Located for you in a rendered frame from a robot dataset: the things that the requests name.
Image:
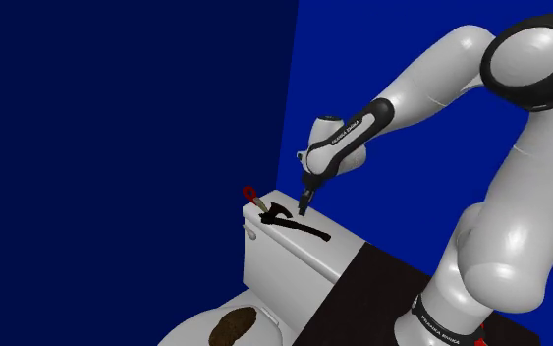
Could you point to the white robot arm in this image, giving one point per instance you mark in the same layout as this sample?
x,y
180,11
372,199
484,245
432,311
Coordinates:
x,y
520,191

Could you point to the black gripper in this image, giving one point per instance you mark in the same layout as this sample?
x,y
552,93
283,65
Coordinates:
x,y
310,184

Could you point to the black axe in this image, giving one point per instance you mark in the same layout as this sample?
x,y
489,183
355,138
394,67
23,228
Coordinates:
x,y
290,223

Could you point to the black robot stand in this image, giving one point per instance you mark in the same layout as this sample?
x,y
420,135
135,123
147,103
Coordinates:
x,y
367,297

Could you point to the white toilet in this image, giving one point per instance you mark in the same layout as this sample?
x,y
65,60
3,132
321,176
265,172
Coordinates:
x,y
281,268

